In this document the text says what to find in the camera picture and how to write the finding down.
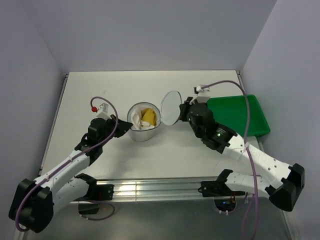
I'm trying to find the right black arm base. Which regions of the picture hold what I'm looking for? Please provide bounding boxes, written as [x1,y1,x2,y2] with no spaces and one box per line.
[197,180,246,198]

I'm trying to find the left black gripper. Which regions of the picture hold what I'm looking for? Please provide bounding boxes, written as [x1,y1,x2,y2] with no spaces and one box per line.
[98,114,132,146]

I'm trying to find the green plastic bin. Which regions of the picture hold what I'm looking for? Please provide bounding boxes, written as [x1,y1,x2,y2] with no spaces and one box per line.
[207,94,271,137]

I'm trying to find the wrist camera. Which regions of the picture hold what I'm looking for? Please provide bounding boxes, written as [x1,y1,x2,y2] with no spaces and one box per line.
[190,85,211,105]
[91,103,110,120]

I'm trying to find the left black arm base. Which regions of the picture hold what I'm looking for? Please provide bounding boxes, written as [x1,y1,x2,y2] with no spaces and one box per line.
[78,184,114,201]

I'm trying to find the yellow bra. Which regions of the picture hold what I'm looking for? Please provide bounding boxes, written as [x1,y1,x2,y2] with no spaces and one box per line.
[141,108,157,127]

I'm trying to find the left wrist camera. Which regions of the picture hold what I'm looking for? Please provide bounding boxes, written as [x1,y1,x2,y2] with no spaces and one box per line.
[91,103,110,120]

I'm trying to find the aluminium mounting rail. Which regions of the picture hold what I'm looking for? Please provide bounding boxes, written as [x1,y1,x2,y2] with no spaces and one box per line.
[69,176,258,206]

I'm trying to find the white garments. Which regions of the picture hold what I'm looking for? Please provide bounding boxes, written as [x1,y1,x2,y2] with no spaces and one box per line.
[130,108,156,131]

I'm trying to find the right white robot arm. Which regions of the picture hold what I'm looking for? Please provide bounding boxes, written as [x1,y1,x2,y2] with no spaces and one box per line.
[179,97,305,212]

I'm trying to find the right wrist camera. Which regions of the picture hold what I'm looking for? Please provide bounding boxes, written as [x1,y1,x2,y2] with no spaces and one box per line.
[190,85,211,105]

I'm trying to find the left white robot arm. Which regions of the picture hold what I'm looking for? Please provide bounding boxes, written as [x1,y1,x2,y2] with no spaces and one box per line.
[8,115,132,233]

